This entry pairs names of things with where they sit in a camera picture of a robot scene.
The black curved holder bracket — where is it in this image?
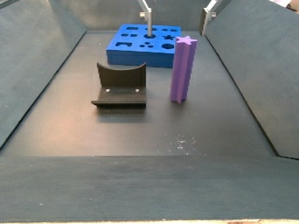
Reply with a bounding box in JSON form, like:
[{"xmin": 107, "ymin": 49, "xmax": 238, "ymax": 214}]
[{"xmin": 91, "ymin": 64, "xmax": 146, "ymax": 109}]

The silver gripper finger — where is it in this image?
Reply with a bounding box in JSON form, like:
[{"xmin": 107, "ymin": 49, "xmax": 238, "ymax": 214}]
[
  {"xmin": 138, "ymin": 0, "xmax": 152, "ymax": 37},
  {"xmin": 201, "ymin": 0, "xmax": 223, "ymax": 36}
]

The purple star-shaped prism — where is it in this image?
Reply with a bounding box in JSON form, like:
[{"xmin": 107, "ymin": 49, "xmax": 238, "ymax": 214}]
[{"xmin": 171, "ymin": 36, "xmax": 198, "ymax": 103}]

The blue foam shape board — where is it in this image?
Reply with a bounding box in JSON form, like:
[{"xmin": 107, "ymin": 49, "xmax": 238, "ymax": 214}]
[{"xmin": 107, "ymin": 24, "xmax": 182, "ymax": 68}]

